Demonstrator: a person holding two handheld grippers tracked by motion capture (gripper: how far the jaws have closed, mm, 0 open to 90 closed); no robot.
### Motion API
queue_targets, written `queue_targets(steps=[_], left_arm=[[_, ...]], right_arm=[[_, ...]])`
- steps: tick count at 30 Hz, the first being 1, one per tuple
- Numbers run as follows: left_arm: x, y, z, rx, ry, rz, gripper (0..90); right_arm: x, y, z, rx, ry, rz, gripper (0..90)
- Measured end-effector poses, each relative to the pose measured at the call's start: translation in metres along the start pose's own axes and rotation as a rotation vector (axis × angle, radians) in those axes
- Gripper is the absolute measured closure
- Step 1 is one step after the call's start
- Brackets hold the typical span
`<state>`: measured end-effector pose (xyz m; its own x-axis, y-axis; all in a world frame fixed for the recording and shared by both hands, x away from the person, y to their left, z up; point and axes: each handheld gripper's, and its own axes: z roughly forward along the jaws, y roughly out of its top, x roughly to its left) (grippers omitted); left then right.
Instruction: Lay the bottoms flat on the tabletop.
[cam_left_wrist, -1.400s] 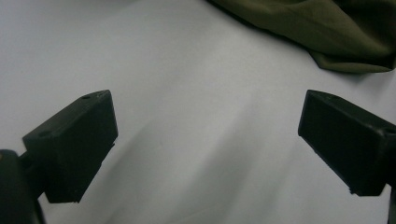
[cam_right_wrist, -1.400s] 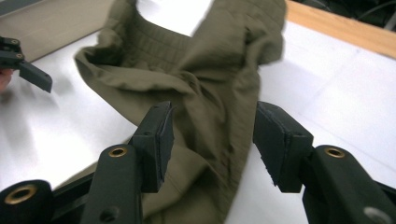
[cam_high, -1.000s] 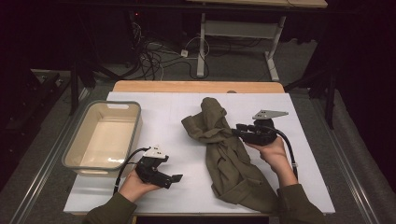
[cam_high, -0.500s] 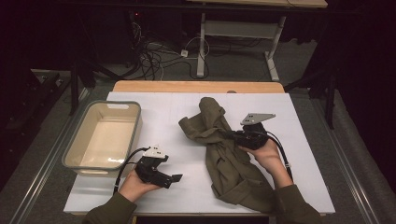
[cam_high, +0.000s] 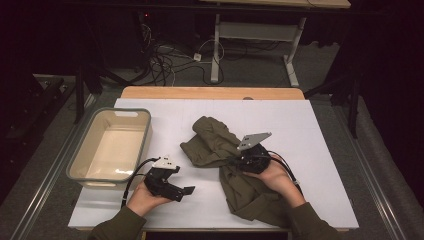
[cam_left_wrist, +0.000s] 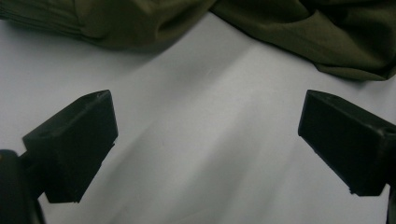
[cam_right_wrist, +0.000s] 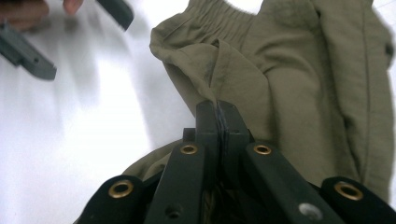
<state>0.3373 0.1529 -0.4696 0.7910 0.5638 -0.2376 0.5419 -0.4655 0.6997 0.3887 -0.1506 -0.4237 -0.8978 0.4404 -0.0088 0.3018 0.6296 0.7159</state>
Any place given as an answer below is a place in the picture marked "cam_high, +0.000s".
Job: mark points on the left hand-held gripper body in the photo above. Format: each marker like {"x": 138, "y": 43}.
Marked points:
{"x": 161, "y": 186}

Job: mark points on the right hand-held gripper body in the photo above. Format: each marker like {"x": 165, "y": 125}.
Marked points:
{"x": 255, "y": 161}

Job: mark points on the olive green pants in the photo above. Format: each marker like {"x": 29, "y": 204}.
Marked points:
{"x": 213, "y": 143}

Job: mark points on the beige plastic basket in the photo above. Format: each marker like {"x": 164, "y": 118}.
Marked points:
{"x": 113, "y": 150}

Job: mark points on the person's left hand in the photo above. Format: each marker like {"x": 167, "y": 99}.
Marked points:
{"x": 143, "y": 200}

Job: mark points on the person's right hand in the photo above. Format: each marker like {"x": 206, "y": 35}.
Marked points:
{"x": 280, "y": 181}

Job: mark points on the white table board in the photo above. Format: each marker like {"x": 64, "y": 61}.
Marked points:
{"x": 173, "y": 110}

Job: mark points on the grey table grommet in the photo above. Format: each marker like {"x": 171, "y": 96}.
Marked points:
{"x": 248, "y": 98}

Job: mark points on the wooden table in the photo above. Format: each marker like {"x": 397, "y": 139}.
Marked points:
{"x": 200, "y": 92}

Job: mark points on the white power adapter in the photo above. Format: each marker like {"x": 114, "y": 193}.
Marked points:
{"x": 197, "y": 57}

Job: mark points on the black metal stand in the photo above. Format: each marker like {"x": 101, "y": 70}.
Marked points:
{"x": 79, "y": 93}
{"x": 354, "y": 110}

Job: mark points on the metal floor rail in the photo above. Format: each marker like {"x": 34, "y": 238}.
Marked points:
{"x": 376, "y": 193}
{"x": 50, "y": 173}

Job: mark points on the white frame desk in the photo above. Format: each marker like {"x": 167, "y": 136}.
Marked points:
{"x": 256, "y": 31}

